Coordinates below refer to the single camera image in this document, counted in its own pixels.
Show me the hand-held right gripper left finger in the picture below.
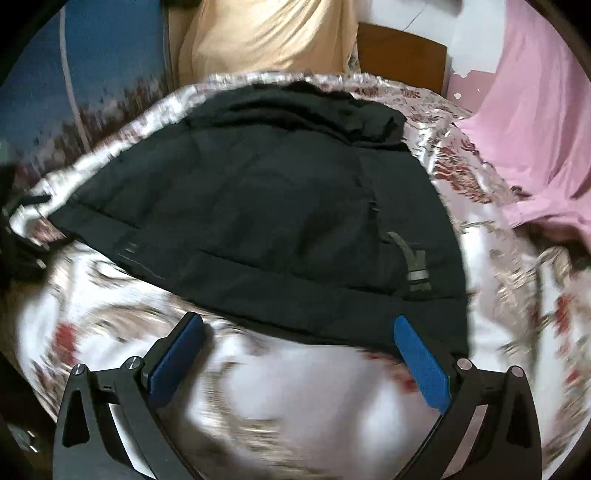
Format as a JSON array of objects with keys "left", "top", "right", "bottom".
[{"left": 53, "top": 311, "right": 208, "bottom": 480}]

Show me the blue printed wardrobe cover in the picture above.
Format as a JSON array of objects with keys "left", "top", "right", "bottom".
[{"left": 0, "top": 0, "right": 180, "bottom": 185}]

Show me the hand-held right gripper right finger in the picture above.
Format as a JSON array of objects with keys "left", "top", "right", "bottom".
[{"left": 392, "top": 315, "right": 543, "bottom": 480}]

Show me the floral satin bedspread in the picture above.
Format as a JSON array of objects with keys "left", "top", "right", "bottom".
[{"left": 9, "top": 69, "right": 591, "bottom": 480}]

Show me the black jacket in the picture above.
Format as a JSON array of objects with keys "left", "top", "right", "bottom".
[{"left": 48, "top": 80, "right": 472, "bottom": 361}]

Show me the yellow hanging sheet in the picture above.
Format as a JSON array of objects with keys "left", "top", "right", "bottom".
[{"left": 178, "top": 0, "right": 361, "bottom": 88}]

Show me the wooden headboard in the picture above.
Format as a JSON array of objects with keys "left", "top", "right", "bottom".
[{"left": 358, "top": 22, "right": 448, "bottom": 96}]

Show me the pink curtain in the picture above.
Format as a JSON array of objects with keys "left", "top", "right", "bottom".
[{"left": 455, "top": 0, "right": 591, "bottom": 241}]

